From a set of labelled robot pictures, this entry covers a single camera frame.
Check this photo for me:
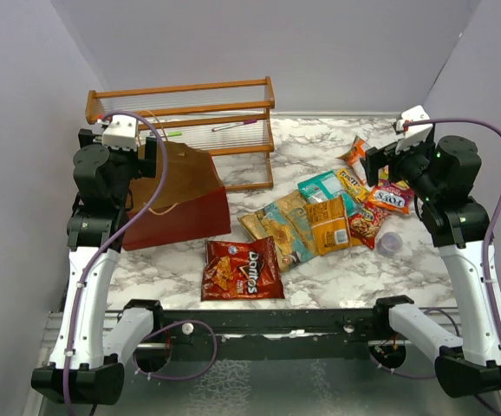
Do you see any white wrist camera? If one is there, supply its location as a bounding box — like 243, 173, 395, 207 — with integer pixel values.
394, 105, 433, 154
97, 115, 139, 151

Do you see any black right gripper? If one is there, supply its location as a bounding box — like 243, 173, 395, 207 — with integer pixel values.
361, 133, 442, 202

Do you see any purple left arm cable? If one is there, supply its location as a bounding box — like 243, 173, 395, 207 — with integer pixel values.
61, 111, 169, 416

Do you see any red cookie snack packet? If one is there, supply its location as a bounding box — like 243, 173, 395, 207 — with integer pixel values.
348, 202, 391, 250

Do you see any red Doritos chip bag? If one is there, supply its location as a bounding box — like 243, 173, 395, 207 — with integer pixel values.
201, 237, 284, 301

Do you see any orange snack packet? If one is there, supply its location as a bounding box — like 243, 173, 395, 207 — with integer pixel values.
337, 136, 371, 185

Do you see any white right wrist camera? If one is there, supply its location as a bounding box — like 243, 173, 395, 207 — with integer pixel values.
394, 105, 433, 154

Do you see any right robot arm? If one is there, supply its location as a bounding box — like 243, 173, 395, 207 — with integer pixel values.
362, 136, 501, 398

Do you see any teal white snack pouch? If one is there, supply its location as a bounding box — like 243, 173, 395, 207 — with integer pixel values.
297, 171, 361, 217

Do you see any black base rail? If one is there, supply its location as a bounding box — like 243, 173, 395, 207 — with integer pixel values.
135, 307, 403, 362

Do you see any small purple lidded cup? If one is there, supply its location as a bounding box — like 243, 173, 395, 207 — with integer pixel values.
376, 231, 403, 257

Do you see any orange wooden rack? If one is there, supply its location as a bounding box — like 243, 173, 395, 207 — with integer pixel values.
85, 76, 276, 192

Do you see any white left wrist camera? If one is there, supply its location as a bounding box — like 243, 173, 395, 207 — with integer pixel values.
97, 115, 139, 151

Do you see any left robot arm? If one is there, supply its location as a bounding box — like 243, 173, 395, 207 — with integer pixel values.
31, 130, 167, 413

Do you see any orange Tater chip bag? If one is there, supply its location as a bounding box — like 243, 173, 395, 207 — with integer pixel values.
306, 196, 351, 256

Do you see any brown red paper bag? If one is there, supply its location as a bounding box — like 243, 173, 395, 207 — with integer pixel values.
122, 141, 231, 250

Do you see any Fox's fruit candy bag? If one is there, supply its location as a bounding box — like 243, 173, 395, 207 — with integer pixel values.
368, 166, 414, 215

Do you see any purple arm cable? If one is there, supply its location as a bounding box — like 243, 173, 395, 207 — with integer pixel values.
61, 111, 169, 416
404, 119, 501, 416

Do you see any purple marker pen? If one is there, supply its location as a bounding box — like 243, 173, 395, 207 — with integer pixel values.
211, 119, 257, 133

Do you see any gold teal kettle chips bag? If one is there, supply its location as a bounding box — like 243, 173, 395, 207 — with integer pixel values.
238, 191, 320, 271

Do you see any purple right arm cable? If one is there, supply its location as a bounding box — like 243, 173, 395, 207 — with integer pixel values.
404, 119, 501, 416

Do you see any yellow M&M's packet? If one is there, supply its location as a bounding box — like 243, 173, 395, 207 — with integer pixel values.
336, 168, 369, 204

